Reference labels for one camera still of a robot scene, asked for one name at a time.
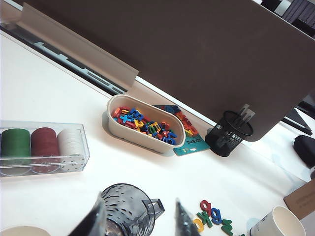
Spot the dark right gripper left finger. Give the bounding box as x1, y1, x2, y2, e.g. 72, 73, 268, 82
69, 191, 109, 236

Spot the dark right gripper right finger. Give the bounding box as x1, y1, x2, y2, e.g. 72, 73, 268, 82
175, 197, 201, 236

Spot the yellow plastic letter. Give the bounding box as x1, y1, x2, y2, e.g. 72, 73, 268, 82
192, 217, 205, 233

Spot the green plastic letter K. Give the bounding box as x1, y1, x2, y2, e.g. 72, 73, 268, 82
201, 210, 215, 228

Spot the red plastic letter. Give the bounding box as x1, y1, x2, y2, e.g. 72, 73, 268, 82
200, 200, 213, 217

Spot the blue plastic letter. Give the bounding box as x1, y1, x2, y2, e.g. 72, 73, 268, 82
209, 207, 221, 225

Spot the green plastic letter M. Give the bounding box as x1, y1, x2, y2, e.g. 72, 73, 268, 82
220, 218, 234, 236

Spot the teal letter package card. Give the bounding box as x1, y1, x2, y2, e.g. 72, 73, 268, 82
154, 104, 211, 157

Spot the white paper cup blue print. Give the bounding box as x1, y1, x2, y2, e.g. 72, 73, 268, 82
248, 206, 308, 236

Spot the grey transparent plastic mug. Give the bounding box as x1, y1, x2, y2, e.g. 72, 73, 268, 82
100, 183, 166, 236

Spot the clear plastic poker chip case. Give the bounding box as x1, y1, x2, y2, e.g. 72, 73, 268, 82
0, 119, 91, 178

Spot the plain cream round container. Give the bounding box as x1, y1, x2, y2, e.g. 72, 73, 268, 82
0, 225, 50, 236

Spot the white poker chip stack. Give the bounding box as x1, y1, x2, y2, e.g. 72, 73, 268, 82
57, 128, 86, 172

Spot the beige oval paper tray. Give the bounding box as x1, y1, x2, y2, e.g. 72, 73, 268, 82
106, 94, 187, 155

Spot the red poker chip stack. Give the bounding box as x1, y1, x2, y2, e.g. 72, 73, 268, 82
30, 126, 61, 174

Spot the black mesh pen holder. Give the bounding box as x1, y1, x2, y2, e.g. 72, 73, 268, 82
204, 110, 254, 157

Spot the heap of coloured plastic letters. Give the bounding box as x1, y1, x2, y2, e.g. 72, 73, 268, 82
112, 106, 178, 145

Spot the green poker chip stack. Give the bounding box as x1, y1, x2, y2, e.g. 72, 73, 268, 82
0, 128, 32, 176

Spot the brown cardboard box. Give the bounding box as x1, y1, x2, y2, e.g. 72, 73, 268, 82
283, 180, 315, 221

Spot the black rounded bag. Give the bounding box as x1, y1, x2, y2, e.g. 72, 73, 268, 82
293, 134, 315, 171

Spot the brown fabric desk partition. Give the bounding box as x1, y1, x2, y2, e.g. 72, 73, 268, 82
23, 0, 315, 143

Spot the grey slotted cable trough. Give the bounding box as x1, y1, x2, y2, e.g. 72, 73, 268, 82
0, 22, 128, 96

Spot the beige cable tray flap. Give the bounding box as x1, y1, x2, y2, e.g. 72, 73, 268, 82
21, 2, 140, 89

